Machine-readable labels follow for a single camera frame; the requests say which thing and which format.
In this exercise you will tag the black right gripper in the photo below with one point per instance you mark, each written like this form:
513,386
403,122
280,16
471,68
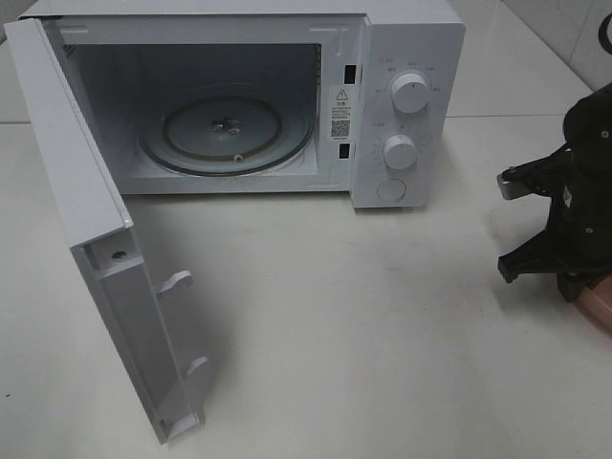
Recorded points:
580,216

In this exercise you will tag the pink round plate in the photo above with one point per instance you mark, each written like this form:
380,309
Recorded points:
595,302

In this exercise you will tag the round white door button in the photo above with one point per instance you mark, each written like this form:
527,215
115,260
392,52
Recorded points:
392,190

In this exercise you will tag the white microwave door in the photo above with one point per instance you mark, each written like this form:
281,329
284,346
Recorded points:
100,231

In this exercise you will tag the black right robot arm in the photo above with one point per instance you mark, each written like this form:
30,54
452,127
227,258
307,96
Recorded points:
586,127

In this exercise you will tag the lower white microwave knob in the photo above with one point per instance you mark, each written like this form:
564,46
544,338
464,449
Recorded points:
399,152

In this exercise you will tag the white microwave knob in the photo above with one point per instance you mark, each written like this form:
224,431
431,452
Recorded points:
410,91
399,152

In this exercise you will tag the upper white microwave knob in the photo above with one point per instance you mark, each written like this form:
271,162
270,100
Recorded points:
410,91

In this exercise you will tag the white microwave oven body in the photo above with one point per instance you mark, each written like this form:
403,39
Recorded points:
134,57

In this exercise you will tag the white warning label sticker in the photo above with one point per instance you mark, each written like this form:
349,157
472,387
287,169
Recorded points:
341,103

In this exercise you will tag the glass microwave turntable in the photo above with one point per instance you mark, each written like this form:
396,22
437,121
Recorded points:
226,130

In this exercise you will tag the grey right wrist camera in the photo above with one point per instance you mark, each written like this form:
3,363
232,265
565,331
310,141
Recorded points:
511,190

